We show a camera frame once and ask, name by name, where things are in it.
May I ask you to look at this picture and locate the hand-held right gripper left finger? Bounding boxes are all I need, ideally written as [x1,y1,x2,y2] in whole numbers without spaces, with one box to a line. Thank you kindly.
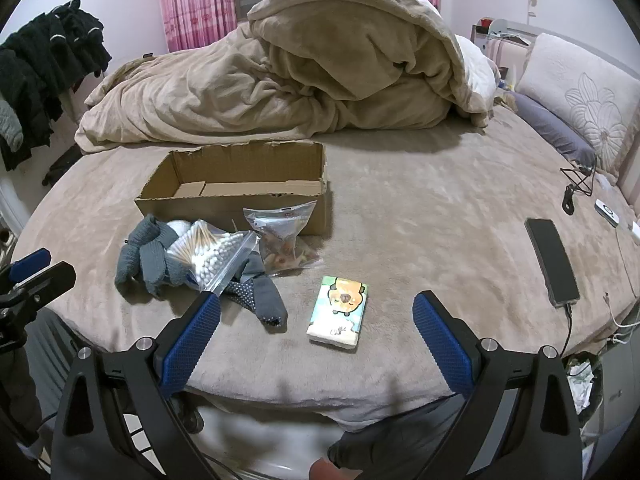
[51,290,222,480]

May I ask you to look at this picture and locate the flower embroidered pillow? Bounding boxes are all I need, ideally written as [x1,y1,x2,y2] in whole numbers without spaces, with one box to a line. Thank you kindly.
[515,34,634,172]

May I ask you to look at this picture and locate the white remote control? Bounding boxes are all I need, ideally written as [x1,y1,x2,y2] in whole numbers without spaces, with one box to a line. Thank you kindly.
[595,199,622,229]

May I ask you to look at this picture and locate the black wire stand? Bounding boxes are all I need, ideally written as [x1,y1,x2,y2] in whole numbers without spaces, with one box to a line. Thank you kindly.
[560,154,599,214]

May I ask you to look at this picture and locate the black charging cable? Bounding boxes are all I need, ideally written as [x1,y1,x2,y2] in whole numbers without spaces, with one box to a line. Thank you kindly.
[559,304,575,363]

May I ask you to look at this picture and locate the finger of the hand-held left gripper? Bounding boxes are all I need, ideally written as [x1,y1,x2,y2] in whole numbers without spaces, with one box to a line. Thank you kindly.
[0,249,52,286]
[0,261,77,312]

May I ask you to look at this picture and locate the beige fleece duvet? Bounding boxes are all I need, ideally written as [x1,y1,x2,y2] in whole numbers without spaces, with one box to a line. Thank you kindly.
[75,0,496,153]

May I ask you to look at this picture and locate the grey purple pillow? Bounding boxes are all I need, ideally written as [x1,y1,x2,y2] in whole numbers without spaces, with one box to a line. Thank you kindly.
[504,91,599,164]

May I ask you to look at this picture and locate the brown cardboard box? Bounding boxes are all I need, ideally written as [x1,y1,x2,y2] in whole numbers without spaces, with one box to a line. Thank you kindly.
[134,140,333,238]

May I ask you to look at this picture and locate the hanging grey garment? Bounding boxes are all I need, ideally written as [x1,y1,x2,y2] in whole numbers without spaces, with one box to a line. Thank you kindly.
[0,99,24,152]

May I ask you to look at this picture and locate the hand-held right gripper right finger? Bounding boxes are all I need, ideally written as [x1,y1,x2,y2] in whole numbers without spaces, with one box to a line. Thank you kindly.
[412,290,585,480]

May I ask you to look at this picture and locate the grey knit sock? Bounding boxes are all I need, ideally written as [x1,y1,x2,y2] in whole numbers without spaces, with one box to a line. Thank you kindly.
[115,214,168,289]
[140,237,193,299]

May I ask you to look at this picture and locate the cartoon print tissue pack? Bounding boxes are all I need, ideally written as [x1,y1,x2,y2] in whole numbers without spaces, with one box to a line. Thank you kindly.
[306,276,370,348]

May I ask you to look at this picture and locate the white cable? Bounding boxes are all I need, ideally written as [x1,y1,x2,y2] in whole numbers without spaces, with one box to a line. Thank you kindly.
[604,227,640,347]

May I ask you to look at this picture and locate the dark grey dotted sock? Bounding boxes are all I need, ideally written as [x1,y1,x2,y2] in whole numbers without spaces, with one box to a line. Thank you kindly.
[220,252,289,332]

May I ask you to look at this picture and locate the clear zip bag of snacks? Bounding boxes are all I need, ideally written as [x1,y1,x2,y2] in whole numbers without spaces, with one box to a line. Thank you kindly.
[243,201,323,276]

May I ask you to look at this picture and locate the bed with beige sheet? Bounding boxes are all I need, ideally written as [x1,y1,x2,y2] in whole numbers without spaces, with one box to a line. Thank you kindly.
[10,105,640,433]

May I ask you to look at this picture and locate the black smartphone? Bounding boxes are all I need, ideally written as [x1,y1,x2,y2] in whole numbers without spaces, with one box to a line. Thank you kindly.
[525,218,582,308]

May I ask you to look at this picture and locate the trash bin with paper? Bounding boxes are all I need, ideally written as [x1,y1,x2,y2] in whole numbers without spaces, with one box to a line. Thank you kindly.
[564,349,608,417]

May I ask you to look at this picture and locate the hanging black clothes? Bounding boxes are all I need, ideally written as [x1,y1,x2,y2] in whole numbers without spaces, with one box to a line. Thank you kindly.
[0,0,113,172]

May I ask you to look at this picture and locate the white pillow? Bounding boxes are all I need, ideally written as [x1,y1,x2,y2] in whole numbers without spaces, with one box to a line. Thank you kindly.
[452,35,502,107]

